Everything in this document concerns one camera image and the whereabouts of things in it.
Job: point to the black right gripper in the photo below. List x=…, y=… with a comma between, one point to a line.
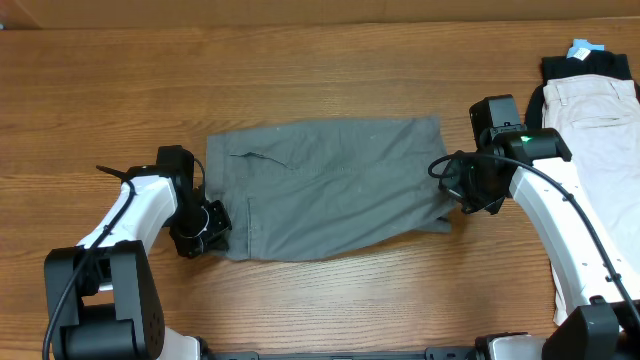
x=470, y=195

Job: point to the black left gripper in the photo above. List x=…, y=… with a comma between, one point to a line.
x=213, y=242

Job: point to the grey shorts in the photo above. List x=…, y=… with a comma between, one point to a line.
x=312, y=190

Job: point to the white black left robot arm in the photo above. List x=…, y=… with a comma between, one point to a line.
x=101, y=296

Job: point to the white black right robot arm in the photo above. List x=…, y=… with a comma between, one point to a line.
x=534, y=167

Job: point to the beige folded shorts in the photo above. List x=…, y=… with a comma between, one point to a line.
x=598, y=118

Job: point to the light blue clothing tag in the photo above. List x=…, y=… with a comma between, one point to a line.
x=582, y=48

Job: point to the black folded garment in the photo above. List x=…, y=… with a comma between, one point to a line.
x=603, y=63

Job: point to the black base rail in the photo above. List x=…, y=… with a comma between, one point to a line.
x=431, y=353

